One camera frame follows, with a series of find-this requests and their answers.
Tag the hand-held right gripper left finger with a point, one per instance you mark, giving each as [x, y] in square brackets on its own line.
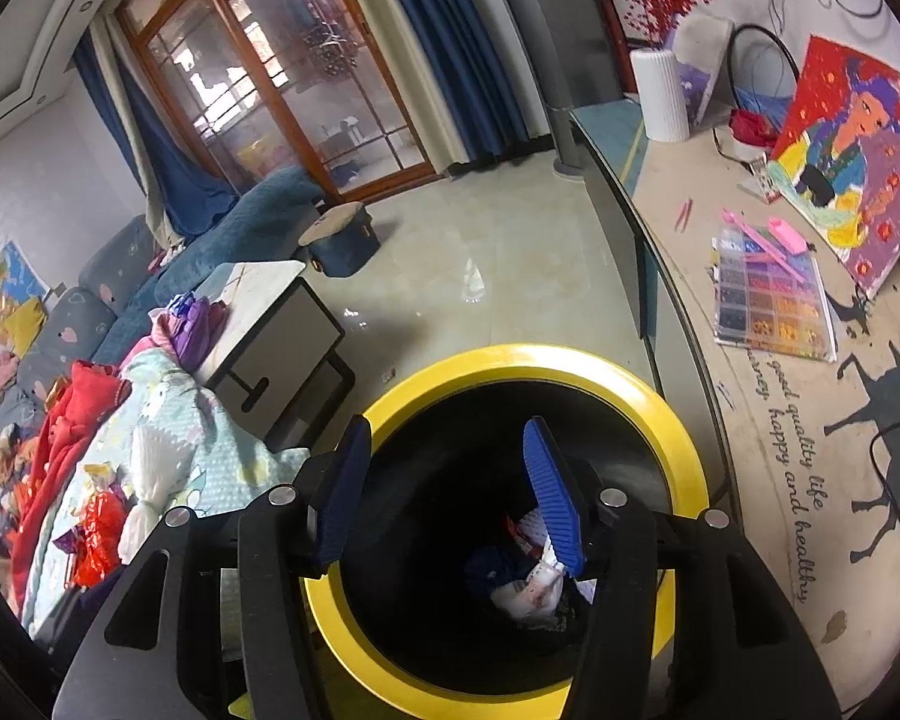
[341, 495]

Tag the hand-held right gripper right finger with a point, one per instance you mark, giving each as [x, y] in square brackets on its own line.
[551, 487]

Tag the white red snack wrapper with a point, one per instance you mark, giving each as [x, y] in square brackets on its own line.
[536, 589]

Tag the blue plastic bag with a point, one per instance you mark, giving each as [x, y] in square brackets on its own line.
[487, 574]

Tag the yellow rim trash bin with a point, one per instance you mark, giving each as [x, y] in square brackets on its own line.
[495, 360]

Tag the white foam fruit net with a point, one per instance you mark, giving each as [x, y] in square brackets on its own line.
[154, 454]
[139, 532]

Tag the cartoon printed blanket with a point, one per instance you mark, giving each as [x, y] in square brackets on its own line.
[217, 450]

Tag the television cabinet with printed top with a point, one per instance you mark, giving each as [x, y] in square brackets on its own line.
[682, 465]

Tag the white top coffee table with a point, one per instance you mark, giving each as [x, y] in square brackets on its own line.
[262, 292]

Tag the purple pink cloth pile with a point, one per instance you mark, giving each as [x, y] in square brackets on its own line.
[195, 326]

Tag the grey round ottoman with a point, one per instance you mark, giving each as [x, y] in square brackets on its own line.
[341, 236]

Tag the red blanket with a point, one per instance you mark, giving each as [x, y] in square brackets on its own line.
[67, 427]

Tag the clear bead organizer box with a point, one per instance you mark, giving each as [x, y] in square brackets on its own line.
[776, 307]

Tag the blue plush sofa cover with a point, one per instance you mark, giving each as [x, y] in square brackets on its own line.
[270, 202]

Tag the pink tweezers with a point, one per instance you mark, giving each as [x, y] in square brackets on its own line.
[682, 214]

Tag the grey heart pattern sofa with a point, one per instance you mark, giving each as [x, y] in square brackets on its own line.
[112, 270]

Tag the pink pen tool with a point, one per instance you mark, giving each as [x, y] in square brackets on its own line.
[765, 244]

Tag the colourful cloth pile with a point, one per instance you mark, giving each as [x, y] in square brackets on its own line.
[15, 457]

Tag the pink tray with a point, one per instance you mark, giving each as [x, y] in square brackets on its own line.
[787, 235]

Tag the yellow cloth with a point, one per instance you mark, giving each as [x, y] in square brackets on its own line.
[22, 326]

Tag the blue curtain with beige edge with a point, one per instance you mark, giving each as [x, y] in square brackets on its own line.
[172, 165]

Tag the small printed packet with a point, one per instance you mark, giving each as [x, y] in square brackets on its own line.
[761, 180]

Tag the country map poster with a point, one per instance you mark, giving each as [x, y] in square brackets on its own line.
[7, 277]

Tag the white ribbed vase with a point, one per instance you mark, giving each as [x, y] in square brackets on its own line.
[660, 94]

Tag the red cloth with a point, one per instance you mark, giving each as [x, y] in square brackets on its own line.
[750, 124]

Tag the colourful figure painting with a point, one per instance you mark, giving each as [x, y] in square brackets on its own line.
[847, 157]

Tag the long blue curtain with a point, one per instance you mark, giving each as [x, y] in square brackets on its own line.
[450, 52]

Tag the wooden sliding glass door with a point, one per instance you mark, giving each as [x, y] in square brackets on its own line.
[270, 52]

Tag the grey standing air conditioner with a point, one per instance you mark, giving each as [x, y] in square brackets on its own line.
[540, 37]

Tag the white canvas board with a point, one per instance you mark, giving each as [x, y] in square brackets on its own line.
[701, 60]

